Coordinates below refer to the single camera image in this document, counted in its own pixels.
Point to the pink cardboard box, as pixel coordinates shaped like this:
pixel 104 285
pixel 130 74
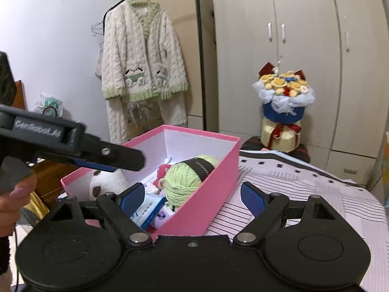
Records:
pixel 212 194

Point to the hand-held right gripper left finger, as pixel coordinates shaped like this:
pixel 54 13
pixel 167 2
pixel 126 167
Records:
pixel 133 199

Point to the black vertical pole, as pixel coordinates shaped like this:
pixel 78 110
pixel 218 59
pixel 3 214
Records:
pixel 202 67

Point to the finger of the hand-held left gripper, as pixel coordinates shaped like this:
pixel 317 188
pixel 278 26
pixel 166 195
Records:
pixel 121 158

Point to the cream pajama pants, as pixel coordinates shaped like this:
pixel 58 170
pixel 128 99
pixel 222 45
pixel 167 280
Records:
pixel 173 112

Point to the white tissue packet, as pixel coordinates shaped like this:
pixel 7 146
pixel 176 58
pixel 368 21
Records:
pixel 149 210
pixel 151 187

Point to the clear plastic bag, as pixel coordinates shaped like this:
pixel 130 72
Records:
pixel 50 103

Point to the red fluffy pompom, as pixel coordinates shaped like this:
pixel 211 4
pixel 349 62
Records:
pixel 162 172

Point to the yellow flower bouquet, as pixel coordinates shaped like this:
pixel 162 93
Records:
pixel 282 109

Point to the green yarn ball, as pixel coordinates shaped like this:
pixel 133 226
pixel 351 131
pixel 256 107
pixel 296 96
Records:
pixel 182 182

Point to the yellow cloth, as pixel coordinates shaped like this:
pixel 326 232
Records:
pixel 36 206

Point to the person's left hand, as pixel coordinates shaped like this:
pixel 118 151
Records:
pixel 12 206

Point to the beige wardrobe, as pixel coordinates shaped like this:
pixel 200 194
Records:
pixel 304 67

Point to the cream knitted cardigan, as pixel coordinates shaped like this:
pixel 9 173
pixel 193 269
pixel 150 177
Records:
pixel 136 51

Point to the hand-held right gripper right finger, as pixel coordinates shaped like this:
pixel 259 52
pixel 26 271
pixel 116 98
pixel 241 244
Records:
pixel 252 200

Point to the panda plush toy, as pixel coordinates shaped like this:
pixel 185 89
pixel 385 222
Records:
pixel 106 184

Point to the purple plush toy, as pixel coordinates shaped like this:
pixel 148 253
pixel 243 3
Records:
pixel 162 217

